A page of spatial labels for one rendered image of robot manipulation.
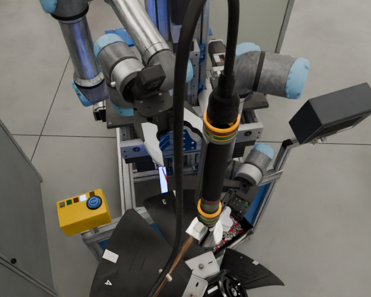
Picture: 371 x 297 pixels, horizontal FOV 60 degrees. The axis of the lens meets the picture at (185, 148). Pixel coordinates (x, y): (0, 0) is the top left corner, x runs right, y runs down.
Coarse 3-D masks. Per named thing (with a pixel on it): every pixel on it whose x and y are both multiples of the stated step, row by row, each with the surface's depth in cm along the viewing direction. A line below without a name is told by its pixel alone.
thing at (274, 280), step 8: (224, 256) 112; (232, 256) 113; (248, 256) 117; (224, 264) 107; (232, 264) 108; (240, 264) 109; (248, 264) 110; (240, 272) 102; (248, 272) 103; (256, 272) 105; (264, 272) 108; (240, 280) 97; (248, 280) 98; (256, 280) 100; (264, 280) 102; (272, 280) 104; (280, 280) 108; (248, 288) 93
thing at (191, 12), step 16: (192, 0) 21; (192, 16) 21; (192, 32) 22; (176, 64) 23; (224, 64) 32; (176, 80) 24; (176, 96) 25; (176, 112) 26; (176, 128) 28; (176, 144) 30; (176, 160) 32; (176, 176) 34; (176, 192) 38; (176, 208) 41; (176, 224) 45; (176, 240) 49; (176, 256) 52; (160, 272) 54
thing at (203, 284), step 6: (192, 276) 78; (192, 282) 78; (198, 282) 79; (204, 282) 80; (186, 288) 78; (192, 288) 79; (198, 288) 80; (204, 288) 80; (186, 294) 78; (198, 294) 80
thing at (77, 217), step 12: (96, 192) 115; (72, 204) 112; (84, 204) 112; (60, 216) 110; (72, 216) 110; (84, 216) 110; (96, 216) 111; (108, 216) 114; (72, 228) 111; (84, 228) 114
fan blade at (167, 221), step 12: (168, 192) 104; (192, 192) 105; (144, 204) 100; (156, 204) 100; (168, 204) 101; (192, 204) 101; (156, 216) 98; (168, 216) 98; (192, 216) 98; (168, 228) 96; (168, 240) 94; (192, 252) 91; (204, 252) 90
